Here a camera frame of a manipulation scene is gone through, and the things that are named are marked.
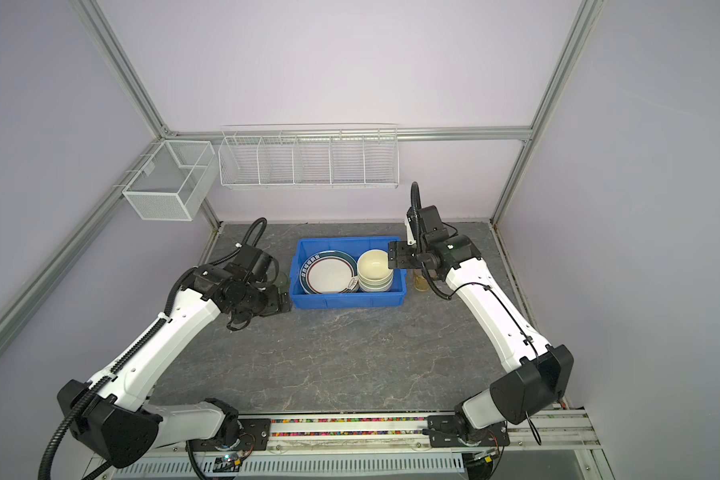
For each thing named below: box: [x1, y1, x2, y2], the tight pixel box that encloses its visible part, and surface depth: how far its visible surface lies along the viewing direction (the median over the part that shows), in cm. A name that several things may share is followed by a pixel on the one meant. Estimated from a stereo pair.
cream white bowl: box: [359, 282, 393, 293], surface depth 93 cm
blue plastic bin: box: [290, 268, 407, 309], surface depth 96 cm
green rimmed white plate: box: [299, 250, 359, 295], surface depth 102 cm
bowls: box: [357, 249, 393, 289], surface depth 94 cm
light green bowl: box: [358, 268, 393, 288], surface depth 91 cm
